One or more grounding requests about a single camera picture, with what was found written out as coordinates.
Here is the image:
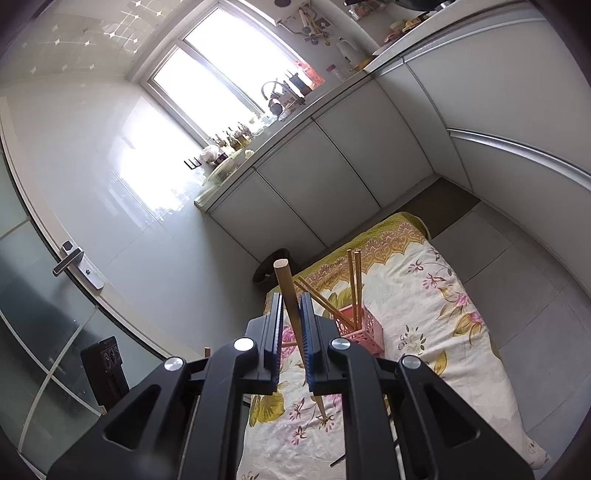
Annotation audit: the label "pale green bowl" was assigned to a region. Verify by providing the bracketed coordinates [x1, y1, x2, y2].
[208, 157, 238, 183]

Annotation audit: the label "white thermos jug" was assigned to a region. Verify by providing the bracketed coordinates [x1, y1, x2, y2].
[336, 37, 365, 65]

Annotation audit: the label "silver door handle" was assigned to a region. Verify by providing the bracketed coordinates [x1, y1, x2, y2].
[52, 241, 105, 291]

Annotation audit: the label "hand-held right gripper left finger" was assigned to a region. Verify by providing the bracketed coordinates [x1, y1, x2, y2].
[46, 293, 284, 480]

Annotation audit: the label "row of small dark bottles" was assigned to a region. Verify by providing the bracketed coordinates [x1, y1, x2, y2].
[205, 122, 254, 148]

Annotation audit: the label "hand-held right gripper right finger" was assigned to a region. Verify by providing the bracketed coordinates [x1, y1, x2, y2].
[299, 293, 536, 480]

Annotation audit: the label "kitchen faucet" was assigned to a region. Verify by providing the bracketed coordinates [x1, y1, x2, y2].
[262, 79, 287, 116]

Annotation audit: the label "water heater pipes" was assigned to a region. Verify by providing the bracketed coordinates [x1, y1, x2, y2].
[277, 4, 333, 47]

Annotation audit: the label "pink plastic basket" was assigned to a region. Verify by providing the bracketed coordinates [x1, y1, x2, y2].
[329, 305, 385, 357]

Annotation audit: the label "white base cabinets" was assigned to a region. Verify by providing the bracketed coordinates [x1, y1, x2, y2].
[203, 0, 591, 296]

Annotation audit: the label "floral printed blanket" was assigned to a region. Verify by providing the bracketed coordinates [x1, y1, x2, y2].
[235, 211, 550, 480]

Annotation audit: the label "frosted glass door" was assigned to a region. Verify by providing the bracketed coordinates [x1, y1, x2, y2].
[0, 152, 204, 462]

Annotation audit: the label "plates of food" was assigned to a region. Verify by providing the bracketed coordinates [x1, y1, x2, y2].
[383, 18, 426, 44]

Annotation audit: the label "black trash bin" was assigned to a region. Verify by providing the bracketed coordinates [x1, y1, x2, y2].
[252, 248, 293, 286]

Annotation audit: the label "kitchen window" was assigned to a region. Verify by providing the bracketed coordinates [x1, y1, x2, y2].
[148, 0, 315, 144]

